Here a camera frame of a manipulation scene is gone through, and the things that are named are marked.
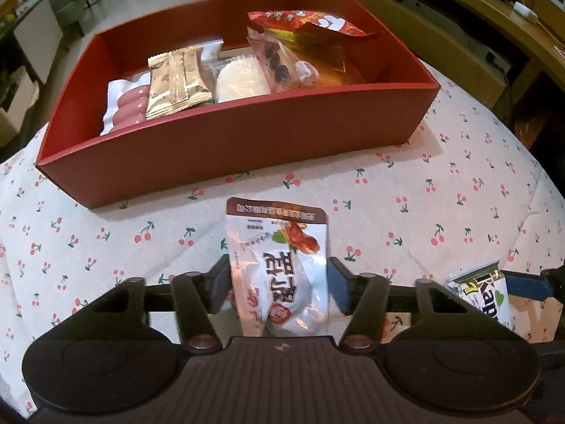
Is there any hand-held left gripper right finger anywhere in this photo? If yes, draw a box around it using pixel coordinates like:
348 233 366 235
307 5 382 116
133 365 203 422
327 257 501 355

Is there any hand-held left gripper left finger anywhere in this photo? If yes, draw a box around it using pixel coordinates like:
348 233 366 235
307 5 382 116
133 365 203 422
62 254 233 355

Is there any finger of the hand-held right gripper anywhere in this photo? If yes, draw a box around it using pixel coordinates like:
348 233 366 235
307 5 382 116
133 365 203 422
499 265 565 306

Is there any green and white snack packet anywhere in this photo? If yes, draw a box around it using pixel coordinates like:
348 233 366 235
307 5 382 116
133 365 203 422
446 258 513 334

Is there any white pouch with red fruit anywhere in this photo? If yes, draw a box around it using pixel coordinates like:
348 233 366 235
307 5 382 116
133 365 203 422
226 196 331 337

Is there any red cardboard box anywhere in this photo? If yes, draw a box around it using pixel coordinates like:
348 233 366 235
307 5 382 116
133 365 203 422
35 0 442 210

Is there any pink sausage packet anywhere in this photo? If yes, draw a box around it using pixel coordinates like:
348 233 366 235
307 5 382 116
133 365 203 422
101 75 153 135

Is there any gold foil snack packet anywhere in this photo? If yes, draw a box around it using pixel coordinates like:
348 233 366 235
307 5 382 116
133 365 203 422
145 46 213 121

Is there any white bun clear packet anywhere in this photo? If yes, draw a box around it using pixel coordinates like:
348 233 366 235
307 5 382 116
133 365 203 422
201 40 272 104

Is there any brown cake clear packet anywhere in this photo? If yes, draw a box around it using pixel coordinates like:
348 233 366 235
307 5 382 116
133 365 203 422
246 26 367 94

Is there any red snack packet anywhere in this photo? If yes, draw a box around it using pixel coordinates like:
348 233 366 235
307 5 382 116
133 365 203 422
247 9 380 40

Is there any cherry print tablecloth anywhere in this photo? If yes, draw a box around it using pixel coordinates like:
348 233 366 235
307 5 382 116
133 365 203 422
0 53 565 411

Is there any white power adapter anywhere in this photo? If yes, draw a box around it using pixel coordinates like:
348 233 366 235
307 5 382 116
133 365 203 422
514 2 539 23

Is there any white side table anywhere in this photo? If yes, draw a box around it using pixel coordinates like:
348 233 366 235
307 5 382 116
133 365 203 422
0 0 63 84

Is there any grey chair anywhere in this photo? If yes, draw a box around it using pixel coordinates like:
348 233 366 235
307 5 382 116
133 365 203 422
46 0 89 36

